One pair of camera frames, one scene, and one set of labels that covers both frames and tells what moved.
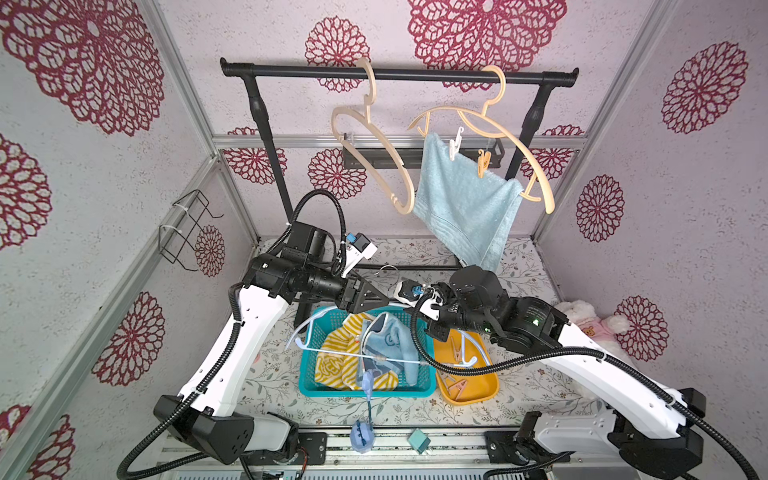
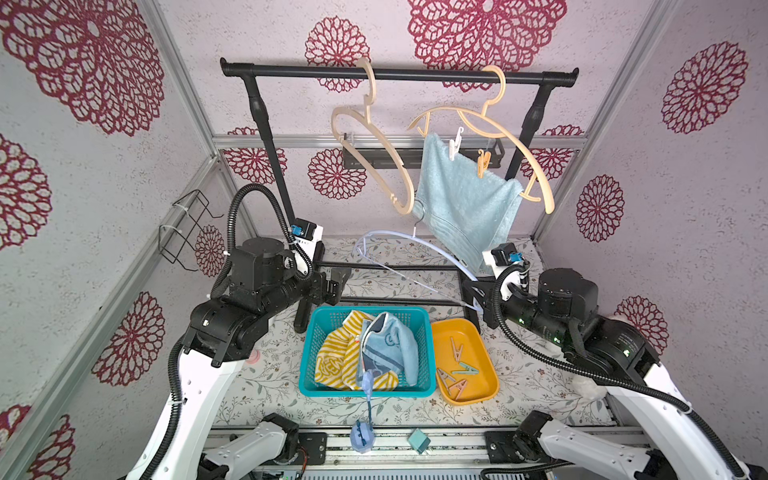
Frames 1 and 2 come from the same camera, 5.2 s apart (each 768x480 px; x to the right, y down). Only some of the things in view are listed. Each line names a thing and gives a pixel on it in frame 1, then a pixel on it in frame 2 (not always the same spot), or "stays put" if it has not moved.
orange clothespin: [483, 162] stays put
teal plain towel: [472, 214] stays put
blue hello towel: [387, 344] stays put
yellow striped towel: [336, 358] stays put
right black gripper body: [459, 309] → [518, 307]
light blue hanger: [292, 347] → [409, 277]
